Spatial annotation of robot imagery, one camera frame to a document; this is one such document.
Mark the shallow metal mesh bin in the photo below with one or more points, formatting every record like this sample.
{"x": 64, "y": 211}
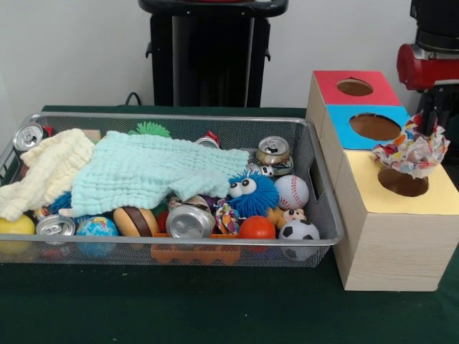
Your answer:
{"x": 229, "y": 123}

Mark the cream muslin cloth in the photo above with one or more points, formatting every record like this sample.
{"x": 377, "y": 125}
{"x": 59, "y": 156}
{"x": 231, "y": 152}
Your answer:
{"x": 50, "y": 161}

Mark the blue fuzzy toy with eyes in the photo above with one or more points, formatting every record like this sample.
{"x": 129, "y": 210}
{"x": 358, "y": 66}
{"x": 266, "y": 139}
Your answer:
{"x": 258, "y": 200}

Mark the white baseball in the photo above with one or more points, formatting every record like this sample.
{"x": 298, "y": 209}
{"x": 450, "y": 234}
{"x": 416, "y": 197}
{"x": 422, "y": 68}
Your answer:
{"x": 292, "y": 193}

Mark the orange ball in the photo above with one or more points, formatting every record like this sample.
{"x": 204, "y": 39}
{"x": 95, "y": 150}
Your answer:
{"x": 257, "y": 227}

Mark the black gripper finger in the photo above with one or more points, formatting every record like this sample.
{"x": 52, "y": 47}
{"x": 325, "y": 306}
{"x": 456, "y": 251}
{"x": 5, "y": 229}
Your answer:
{"x": 442, "y": 107}
{"x": 427, "y": 111}

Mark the globe print ball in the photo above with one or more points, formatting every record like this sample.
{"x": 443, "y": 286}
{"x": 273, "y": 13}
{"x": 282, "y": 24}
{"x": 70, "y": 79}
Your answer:
{"x": 97, "y": 227}

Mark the gold drink can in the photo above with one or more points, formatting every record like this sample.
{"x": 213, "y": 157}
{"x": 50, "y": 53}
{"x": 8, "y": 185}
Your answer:
{"x": 272, "y": 154}

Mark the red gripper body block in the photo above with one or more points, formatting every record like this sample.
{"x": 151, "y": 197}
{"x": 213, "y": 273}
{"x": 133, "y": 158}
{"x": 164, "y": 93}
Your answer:
{"x": 423, "y": 71}

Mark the black and white soccer ball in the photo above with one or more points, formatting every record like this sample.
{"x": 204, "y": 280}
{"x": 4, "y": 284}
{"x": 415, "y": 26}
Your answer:
{"x": 299, "y": 229}

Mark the wooden box with three holes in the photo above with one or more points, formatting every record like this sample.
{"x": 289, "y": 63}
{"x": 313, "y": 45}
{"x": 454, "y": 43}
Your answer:
{"x": 394, "y": 243}

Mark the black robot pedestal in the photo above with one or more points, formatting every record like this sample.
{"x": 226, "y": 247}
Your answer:
{"x": 201, "y": 53}

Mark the light blue muslin cloth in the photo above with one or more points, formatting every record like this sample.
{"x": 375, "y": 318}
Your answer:
{"x": 143, "y": 168}

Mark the crushed silver can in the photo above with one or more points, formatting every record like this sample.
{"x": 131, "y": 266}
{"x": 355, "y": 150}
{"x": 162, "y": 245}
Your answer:
{"x": 188, "y": 222}

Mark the dark green tablecloth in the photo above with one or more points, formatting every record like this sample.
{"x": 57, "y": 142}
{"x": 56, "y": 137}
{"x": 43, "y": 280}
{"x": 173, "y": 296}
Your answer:
{"x": 215, "y": 308}
{"x": 453, "y": 154}

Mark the colourful paper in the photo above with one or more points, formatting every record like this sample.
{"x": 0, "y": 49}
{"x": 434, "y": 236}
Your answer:
{"x": 412, "y": 150}

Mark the toy hamburger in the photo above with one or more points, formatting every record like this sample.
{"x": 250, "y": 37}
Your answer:
{"x": 134, "y": 222}

